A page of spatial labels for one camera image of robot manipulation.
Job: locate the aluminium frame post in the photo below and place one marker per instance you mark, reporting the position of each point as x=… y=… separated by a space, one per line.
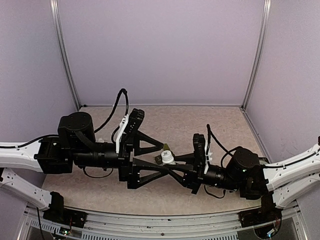
x=54 y=6
x=258 y=54

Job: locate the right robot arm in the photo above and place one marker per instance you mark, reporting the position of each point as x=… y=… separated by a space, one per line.
x=275 y=184

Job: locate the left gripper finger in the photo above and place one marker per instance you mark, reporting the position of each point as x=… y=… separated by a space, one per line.
x=144 y=172
x=139 y=137

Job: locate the black floral square plate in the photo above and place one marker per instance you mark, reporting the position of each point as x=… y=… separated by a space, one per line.
x=263 y=160

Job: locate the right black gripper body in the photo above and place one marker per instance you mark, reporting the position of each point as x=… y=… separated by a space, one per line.
x=195 y=182

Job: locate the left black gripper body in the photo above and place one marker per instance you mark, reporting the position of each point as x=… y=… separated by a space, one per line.
x=124 y=165

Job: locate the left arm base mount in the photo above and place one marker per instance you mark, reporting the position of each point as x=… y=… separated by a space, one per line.
x=66 y=216

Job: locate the right aluminium frame post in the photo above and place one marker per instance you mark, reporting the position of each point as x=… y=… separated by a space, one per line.
x=258 y=54

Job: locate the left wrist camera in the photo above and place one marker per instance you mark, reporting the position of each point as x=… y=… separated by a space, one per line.
x=128 y=127

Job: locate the left aluminium frame post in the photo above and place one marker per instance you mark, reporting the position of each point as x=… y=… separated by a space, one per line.
x=54 y=6

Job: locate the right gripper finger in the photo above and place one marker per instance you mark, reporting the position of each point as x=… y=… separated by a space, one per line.
x=179 y=173
x=190 y=157

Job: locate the green weekly pill organizer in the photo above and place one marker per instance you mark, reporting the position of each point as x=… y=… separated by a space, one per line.
x=158 y=158

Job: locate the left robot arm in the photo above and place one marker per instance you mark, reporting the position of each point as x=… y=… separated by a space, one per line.
x=75 y=145

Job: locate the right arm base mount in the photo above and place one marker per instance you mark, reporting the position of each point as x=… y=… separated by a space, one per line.
x=257 y=216

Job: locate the front aluminium rail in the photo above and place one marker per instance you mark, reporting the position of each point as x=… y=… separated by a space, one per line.
x=108 y=226

